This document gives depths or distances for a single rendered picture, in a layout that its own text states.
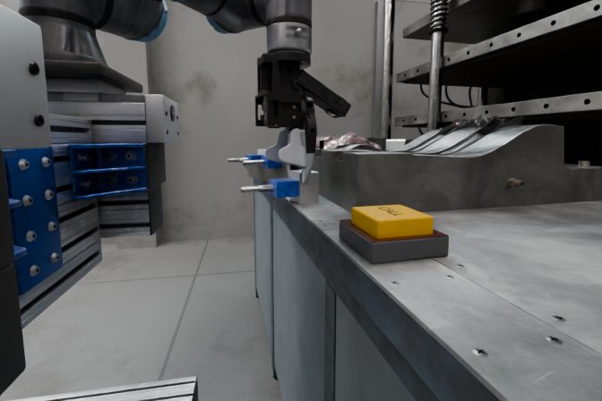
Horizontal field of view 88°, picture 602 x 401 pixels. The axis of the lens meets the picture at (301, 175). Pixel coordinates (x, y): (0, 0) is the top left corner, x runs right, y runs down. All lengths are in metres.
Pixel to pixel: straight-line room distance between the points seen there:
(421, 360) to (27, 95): 0.31
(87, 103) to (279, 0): 0.39
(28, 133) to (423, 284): 0.30
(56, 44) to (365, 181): 0.58
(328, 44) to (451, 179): 2.69
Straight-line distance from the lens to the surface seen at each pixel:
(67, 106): 0.71
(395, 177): 0.48
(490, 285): 0.29
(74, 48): 0.74
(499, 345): 0.22
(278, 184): 0.52
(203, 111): 2.94
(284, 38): 0.53
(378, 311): 0.27
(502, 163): 0.60
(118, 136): 0.67
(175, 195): 3.01
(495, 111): 1.40
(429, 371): 0.23
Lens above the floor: 0.91
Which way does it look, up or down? 7 degrees down
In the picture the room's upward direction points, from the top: straight up
